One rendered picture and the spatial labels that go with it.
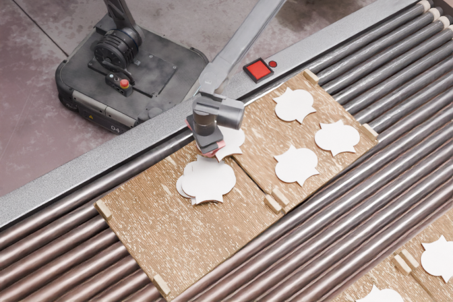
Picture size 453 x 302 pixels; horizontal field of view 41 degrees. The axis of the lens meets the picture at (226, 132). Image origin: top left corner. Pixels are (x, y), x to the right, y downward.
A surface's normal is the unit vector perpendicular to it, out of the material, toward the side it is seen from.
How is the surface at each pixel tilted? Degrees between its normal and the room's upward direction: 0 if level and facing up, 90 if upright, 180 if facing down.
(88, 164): 0
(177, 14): 0
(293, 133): 0
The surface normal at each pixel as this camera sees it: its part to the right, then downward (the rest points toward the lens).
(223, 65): -0.04, -0.18
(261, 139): 0.11, -0.55
